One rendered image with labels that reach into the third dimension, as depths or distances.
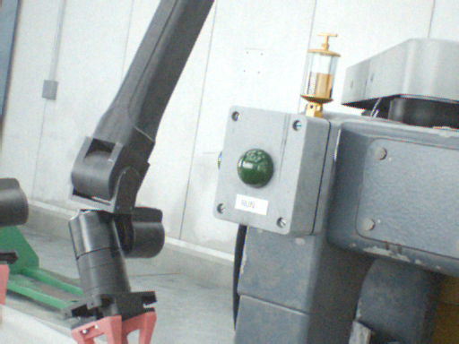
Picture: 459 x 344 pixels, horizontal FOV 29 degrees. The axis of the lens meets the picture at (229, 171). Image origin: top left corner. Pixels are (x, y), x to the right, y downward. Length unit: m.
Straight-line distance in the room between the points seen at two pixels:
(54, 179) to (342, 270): 8.12
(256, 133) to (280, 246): 0.10
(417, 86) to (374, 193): 0.15
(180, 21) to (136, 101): 0.12
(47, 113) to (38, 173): 0.61
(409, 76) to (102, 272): 0.45
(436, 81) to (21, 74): 8.63
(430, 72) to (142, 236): 0.47
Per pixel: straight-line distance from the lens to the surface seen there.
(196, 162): 7.54
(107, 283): 1.05
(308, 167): 0.66
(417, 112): 0.79
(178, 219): 7.65
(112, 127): 1.07
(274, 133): 0.67
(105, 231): 1.06
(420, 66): 0.80
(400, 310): 0.90
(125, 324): 1.09
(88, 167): 1.06
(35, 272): 6.35
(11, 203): 1.32
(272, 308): 0.72
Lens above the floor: 1.31
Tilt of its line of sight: 3 degrees down
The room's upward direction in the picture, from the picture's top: 9 degrees clockwise
